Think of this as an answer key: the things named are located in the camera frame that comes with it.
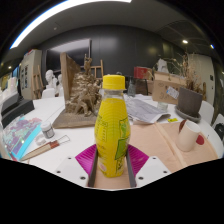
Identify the printed newspaper sheet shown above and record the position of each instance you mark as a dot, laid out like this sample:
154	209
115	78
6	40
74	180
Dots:
143	110

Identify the red box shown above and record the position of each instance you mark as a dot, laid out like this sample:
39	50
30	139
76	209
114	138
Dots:
141	72

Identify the clear spray bottle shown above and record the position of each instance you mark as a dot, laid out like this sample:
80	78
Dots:
131	88

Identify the wooden easel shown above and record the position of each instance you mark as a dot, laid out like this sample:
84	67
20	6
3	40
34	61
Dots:
96	70
37	81

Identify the white-lidded paint jar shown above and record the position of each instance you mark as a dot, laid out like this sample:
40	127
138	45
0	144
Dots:
47	130

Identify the small glass jar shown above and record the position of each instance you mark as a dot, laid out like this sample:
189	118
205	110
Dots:
162	106

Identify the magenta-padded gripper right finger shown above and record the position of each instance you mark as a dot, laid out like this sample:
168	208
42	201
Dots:
151	170

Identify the flat round red coaster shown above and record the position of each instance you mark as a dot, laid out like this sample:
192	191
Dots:
200	140

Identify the brown cardboard box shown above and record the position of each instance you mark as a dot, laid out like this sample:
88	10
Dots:
163	86

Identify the round ceiling downlight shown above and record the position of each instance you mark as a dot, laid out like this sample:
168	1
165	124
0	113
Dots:
185	41
212	46

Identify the black wall monitor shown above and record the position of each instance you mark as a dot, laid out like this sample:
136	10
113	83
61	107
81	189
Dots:
66	55

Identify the white panel with photos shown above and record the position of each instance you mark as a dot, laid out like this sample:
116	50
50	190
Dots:
28	73

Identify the beige speckled cup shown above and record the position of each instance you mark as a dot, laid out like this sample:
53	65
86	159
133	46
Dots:
187	138

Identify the white plaster bust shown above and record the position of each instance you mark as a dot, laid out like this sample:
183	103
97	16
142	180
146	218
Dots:
50	79

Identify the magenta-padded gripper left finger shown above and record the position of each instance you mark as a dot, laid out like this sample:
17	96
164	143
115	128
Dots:
71	170

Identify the yellow drink bottle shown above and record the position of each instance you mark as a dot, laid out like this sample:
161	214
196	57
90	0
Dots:
111	130

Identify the black desktop device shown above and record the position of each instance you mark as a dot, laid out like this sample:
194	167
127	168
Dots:
15	106

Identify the grey plant saucer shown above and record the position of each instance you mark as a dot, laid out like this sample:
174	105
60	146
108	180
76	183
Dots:
186	118

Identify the white plastic chair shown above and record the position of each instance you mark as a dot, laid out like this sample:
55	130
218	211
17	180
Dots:
206	111
218	120

